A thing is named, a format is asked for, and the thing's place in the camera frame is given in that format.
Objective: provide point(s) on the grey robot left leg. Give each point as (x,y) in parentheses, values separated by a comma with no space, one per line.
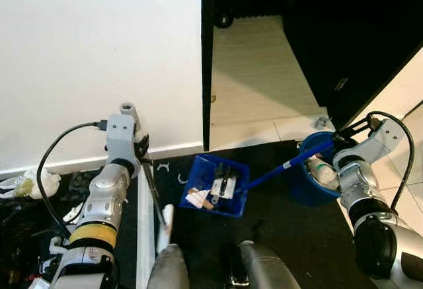
(168,269)

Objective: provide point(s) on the black cabinet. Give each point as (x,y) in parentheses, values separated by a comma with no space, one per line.
(357,38)

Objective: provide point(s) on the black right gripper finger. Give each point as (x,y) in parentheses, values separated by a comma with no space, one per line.
(350,139)
(353,128)

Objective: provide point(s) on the black caster wheel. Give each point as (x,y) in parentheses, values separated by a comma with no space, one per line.
(223,19)

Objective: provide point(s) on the small brown stick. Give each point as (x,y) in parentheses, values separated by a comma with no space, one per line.
(208,204)

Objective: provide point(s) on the grey robot right leg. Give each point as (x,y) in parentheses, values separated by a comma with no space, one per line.
(264,269)

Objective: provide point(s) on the blue plastic bucket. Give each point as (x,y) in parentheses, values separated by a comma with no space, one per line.
(301,186)

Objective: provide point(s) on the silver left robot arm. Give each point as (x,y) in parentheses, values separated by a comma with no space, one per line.
(99,200)

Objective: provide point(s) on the clear plastic bottle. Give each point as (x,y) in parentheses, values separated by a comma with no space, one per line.
(322,172)

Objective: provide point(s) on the grey robot leg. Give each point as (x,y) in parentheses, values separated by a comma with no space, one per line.
(264,269)
(168,269)

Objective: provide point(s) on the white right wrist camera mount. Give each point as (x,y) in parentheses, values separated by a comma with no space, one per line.
(380,145)

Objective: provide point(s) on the black door frame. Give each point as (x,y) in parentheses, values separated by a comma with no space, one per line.
(207,57)

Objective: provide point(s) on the white paper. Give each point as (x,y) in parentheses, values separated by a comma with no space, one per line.
(197,198)

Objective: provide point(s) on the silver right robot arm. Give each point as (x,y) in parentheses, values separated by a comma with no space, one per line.
(360,190)

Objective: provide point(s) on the white floor strip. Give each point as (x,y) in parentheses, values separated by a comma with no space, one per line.
(144,236)

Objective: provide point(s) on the small grey floor fitting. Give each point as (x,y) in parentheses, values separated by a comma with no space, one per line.
(322,122)

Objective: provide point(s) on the crumpled clear plastic bag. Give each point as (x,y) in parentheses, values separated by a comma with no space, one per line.
(30,184)

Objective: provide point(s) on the black floor mat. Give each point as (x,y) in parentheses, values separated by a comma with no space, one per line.
(297,236)

